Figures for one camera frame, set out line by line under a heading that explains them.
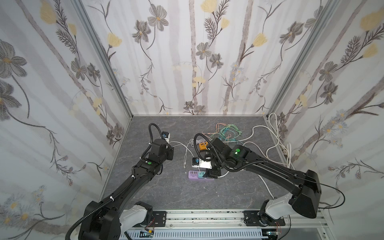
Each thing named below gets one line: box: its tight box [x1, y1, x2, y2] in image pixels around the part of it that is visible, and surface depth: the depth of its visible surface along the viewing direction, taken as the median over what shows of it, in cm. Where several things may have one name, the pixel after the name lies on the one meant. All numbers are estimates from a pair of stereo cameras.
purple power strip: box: [188, 170, 215, 180], surface depth 88 cm
